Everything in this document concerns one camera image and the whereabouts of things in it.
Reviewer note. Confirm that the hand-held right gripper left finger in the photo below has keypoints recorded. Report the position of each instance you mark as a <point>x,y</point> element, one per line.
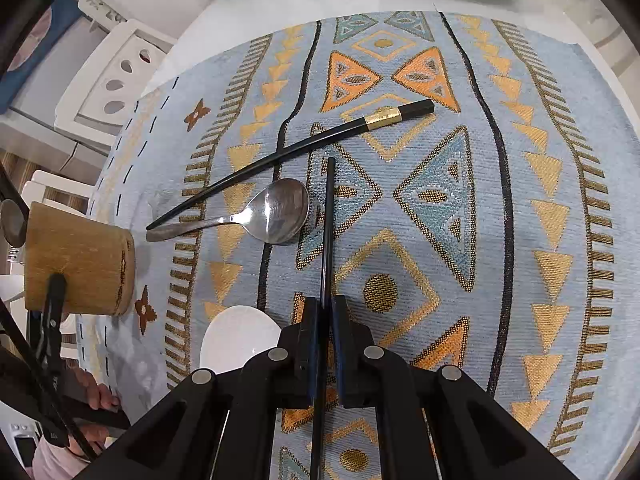
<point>305,355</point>

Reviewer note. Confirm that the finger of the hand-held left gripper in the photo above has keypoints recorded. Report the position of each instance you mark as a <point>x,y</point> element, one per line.
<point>52,310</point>

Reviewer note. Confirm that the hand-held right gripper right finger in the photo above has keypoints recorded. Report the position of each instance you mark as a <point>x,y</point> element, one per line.
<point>345,360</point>

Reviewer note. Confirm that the wooden utensil holder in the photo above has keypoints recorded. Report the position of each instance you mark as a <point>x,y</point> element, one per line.
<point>80,260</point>

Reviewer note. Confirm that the white ceramic spoon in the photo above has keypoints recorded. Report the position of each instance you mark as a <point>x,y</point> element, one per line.
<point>240,335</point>

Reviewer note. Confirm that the black chopstick gold band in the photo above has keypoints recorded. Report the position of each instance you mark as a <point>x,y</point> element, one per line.
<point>327,235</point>
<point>300,142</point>

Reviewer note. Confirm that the large metal spoon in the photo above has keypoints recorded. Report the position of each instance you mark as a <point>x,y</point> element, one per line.
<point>280,210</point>

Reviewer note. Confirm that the person's left forearm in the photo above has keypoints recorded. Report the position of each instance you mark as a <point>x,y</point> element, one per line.
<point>55,462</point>

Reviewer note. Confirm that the person's left hand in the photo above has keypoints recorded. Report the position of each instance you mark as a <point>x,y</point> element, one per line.
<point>90,390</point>

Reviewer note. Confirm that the white wooden chair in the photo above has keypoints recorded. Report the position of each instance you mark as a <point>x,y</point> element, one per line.
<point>55,187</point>
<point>90,105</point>

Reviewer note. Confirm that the white refrigerator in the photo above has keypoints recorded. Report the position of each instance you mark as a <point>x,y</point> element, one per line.
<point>55,130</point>

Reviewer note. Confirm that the blue refrigerator cover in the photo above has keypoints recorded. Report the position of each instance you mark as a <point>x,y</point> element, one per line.
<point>50,55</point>

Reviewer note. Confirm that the blue patterned table mat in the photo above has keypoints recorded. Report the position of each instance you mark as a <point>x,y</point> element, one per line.
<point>450,85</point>

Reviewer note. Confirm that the white corner shelf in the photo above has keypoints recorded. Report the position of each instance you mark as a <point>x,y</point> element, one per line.
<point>105,10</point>

